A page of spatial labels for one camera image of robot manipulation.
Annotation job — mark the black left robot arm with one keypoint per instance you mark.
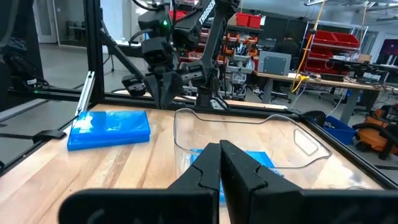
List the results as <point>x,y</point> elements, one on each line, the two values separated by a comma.
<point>206,15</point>

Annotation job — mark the wooden workbench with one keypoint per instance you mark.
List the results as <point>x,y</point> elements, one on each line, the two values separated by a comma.
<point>335,82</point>

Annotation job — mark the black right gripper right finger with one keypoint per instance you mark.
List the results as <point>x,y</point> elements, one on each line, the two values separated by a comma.
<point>280,205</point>

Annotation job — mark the red storage bin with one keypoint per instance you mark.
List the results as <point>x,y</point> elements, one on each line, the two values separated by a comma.
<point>255,21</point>
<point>242,19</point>

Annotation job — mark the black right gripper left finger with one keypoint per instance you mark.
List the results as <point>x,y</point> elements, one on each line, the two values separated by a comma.
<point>140,208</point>

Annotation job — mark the person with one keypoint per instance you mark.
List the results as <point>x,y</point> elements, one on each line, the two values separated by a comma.
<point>289,48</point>

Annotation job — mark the rack of small parts bins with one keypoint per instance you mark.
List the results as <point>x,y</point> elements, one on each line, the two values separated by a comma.
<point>242,62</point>

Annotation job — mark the blue plastic floor bin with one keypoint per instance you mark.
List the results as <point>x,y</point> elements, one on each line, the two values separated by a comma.
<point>340,130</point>

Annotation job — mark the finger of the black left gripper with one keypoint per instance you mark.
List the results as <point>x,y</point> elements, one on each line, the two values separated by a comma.
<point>152,85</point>
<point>172,87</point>

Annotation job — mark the clear plastic bin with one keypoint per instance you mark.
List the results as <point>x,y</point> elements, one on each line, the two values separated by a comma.
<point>280,146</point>

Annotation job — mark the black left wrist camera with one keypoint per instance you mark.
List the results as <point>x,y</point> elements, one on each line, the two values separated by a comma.
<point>157,53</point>

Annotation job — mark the grey equipment box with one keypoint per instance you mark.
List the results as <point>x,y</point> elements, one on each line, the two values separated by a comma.
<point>275,63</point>

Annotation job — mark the silver metal bar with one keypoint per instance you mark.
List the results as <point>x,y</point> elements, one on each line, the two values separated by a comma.
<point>85,93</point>

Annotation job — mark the orange shop vacuum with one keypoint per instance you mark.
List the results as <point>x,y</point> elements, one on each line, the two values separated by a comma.
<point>373,137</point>

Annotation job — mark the black plastic clamp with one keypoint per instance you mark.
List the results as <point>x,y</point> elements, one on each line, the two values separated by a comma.
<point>49,135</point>
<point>312,116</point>

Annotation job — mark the black aluminium frame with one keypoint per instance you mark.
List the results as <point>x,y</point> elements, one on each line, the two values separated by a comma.
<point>93,46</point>

